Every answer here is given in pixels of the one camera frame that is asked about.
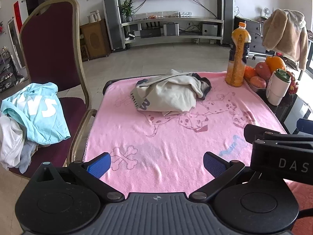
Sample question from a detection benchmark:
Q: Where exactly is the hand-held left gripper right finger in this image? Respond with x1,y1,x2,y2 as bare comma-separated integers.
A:
189,151,289,202

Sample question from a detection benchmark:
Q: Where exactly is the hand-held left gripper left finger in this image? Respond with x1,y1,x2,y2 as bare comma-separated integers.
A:
30,152,125,202

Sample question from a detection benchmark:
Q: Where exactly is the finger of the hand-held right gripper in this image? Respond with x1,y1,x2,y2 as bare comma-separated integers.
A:
297,118,313,136
244,124,313,144

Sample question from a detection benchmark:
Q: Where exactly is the light blue printed T-shirt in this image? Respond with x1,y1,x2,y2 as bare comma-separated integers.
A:
0,82,71,145

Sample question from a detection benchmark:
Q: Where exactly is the beige sweatshirt with dark cuffs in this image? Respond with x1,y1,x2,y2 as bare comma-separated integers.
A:
130,69,212,117

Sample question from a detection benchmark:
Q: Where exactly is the red dragon fruit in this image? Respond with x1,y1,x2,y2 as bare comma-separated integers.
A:
287,70,298,95

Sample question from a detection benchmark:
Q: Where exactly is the white cup with green lid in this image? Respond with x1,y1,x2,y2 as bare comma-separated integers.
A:
265,69,292,106

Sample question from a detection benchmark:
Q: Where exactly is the red apple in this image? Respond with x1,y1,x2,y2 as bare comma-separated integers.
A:
249,76,267,89

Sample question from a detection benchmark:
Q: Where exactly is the pink printed blanket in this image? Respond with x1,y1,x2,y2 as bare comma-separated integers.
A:
83,71,289,194

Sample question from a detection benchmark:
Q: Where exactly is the salmon pink garment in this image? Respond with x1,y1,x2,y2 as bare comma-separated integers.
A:
286,180,313,235

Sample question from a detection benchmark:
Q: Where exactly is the small tangerine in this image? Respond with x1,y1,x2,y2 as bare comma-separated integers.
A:
244,66,258,80

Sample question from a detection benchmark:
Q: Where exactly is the red mango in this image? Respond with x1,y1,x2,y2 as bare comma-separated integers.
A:
254,62,272,80

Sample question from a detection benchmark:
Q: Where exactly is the orange giraffe figurine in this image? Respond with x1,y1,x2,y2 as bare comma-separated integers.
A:
225,22,252,88

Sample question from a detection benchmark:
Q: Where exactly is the grey knitted garment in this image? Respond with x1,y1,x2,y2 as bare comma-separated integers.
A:
18,141,39,174

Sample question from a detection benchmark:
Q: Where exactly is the white garment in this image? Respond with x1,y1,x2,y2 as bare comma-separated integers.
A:
0,115,25,170

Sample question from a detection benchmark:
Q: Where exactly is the beige fleece jacket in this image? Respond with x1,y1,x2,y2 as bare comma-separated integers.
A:
262,8,309,70

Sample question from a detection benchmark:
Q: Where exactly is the dark drawer dresser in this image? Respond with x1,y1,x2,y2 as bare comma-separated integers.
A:
234,16,271,54

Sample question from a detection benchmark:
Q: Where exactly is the black subwoofer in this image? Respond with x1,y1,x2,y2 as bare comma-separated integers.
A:
202,23,219,36

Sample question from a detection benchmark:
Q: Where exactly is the low dark wooden cabinet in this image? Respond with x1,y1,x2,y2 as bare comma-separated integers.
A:
80,44,90,62

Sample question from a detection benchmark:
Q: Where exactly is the tall grey floor speaker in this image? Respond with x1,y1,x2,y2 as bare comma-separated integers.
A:
103,0,126,51
217,0,236,45

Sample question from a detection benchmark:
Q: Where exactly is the brown wooden cabinet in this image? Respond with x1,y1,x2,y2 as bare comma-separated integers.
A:
79,20,112,60

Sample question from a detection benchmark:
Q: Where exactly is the shoe rack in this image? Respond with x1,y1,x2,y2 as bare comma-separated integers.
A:
0,46,18,93

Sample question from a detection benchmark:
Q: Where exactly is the small grey speaker box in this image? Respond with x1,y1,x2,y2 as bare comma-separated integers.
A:
163,23,179,36

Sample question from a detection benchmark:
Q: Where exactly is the grey television stand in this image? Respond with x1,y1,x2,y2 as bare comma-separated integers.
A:
121,16,224,49

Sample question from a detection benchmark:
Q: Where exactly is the black audio receiver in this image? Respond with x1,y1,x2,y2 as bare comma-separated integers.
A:
140,28,162,39

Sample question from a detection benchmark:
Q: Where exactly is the white kettle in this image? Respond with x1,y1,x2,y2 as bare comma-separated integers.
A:
87,10,102,23

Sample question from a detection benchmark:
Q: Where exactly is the green potted plant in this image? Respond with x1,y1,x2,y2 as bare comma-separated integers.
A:
121,0,135,22

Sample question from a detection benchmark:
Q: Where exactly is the short red banner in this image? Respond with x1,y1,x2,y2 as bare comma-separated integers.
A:
13,1,22,33

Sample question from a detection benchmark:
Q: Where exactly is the maroon chair with gold frame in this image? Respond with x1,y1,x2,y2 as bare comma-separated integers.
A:
20,0,98,177

